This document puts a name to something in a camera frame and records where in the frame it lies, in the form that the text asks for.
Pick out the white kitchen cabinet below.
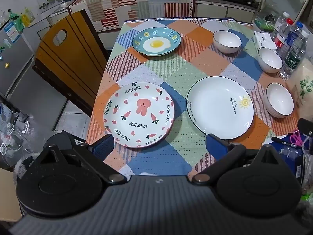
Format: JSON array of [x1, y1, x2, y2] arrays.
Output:
[[195, 0, 258, 24]]

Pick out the patchwork checkered tablecloth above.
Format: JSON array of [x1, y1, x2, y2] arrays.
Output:
[[85, 17, 300, 177]]

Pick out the blue cardboard box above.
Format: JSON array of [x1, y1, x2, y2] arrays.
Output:
[[265, 137, 307, 177]]

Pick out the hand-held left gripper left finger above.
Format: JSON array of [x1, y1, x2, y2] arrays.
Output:
[[33, 130, 128, 184]]

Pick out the clear plastic bags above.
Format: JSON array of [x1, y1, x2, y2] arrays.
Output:
[[0, 100, 43, 168]]

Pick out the white tissue pack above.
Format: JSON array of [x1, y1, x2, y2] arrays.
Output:
[[253, 31, 278, 52]]

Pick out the black marker pen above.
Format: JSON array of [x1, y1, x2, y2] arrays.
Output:
[[271, 137, 299, 148]]

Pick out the pink scissors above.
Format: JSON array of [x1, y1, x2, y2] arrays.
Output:
[[289, 130, 304, 146]]

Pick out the rice bag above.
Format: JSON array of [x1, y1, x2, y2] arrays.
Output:
[[286, 56, 313, 121]]

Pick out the white rabbit carrot plate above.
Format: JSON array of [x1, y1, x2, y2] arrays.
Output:
[[104, 82, 175, 149]]

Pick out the yellow bottle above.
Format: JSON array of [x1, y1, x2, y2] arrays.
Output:
[[21, 7, 35, 28]]

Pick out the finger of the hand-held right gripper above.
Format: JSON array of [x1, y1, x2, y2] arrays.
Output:
[[298, 118, 313, 137]]

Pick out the striped patchwork cabinet cloth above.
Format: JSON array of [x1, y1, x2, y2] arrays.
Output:
[[68, 0, 196, 33]]

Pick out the brown wooden chair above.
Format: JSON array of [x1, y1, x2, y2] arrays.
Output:
[[32, 9, 109, 117]]

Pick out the blue label water bottle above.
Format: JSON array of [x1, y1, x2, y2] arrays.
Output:
[[281, 22, 304, 63]]

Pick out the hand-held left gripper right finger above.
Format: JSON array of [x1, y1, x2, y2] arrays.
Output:
[[191, 134, 294, 185]]

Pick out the green detergent bottle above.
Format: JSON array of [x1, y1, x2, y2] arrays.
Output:
[[8, 9, 25, 33]]

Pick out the white dark-rimmed bowl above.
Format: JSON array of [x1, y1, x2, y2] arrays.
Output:
[[213, 30, 242, 54], [265, 82, 294, 118], [258, 47, 283, 74]]

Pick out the white sun print plate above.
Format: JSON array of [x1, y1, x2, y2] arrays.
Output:
[[186, 76, 255, 140]]

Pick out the green plastic basket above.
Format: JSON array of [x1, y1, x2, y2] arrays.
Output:
[[254, 13, 278, 31]]

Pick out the grey refrigerator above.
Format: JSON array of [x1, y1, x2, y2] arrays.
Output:
[[0, 21, 68, 132]]

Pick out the teal fried egg plate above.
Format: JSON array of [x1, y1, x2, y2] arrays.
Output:
[[132, 26, 182, 56]]

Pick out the clear plastic bottle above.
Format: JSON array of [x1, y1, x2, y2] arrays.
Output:
[[272, 11, 291, 40]]

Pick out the brown cardboard box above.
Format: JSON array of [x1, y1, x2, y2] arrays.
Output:
[[0, 168, 23, 223]]

